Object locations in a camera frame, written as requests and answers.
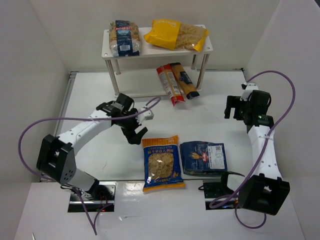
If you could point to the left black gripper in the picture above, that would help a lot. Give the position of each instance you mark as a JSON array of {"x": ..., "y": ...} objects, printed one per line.
[{"x": 130, "y": 128}]

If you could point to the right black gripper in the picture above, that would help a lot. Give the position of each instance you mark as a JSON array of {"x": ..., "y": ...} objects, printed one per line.
[{"x": 235, "y": 107}]

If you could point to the orange blue orecchiette bag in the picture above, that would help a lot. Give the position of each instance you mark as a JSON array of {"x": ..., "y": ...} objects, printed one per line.
[{"x": 161, "y": 163}]

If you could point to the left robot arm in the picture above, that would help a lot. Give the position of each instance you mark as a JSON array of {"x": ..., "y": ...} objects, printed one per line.
[{"x": 57, "y": 155}]

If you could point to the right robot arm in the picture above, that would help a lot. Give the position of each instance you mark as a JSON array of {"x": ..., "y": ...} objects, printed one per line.
[{"x": 263, "y": 190}]

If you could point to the dark blue pasta box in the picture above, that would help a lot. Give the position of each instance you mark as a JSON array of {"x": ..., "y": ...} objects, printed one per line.
[{"x": 203, "y": 158}]

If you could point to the blue clear pasta bag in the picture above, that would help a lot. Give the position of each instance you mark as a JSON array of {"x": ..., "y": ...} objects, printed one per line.
[{"x": 124, "y": 38}]

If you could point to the yellow fusilli pasta bag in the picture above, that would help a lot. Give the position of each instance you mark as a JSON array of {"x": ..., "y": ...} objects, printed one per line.
[{"x": 176, "y": 35}]

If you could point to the yellow blue spaghetti pack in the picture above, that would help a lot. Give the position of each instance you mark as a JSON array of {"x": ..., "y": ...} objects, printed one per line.
[{"x": 184, "y": 81}]

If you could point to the red spaghetti pack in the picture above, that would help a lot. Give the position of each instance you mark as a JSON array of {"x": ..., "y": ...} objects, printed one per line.
[{"x": 170, "y": 84}]

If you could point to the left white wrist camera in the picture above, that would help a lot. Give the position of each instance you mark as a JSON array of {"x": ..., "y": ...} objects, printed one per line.
[{"x": 144, "y": 115}]

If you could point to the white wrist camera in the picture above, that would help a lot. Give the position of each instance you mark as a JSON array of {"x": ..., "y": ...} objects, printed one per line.
[
  {"x": 247, "y": 88},
  {"x": 144, "y": 115}
]

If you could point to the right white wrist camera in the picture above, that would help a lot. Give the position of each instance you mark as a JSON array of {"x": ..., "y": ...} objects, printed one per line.
[{"x": 247, "y": 88}]

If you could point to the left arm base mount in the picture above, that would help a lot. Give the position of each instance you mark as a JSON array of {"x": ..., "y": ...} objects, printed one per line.
[{"x": 103, "y": 200}]

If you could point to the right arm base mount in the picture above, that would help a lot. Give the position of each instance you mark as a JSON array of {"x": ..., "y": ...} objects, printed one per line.
[{"x": 219, "y": 188}]

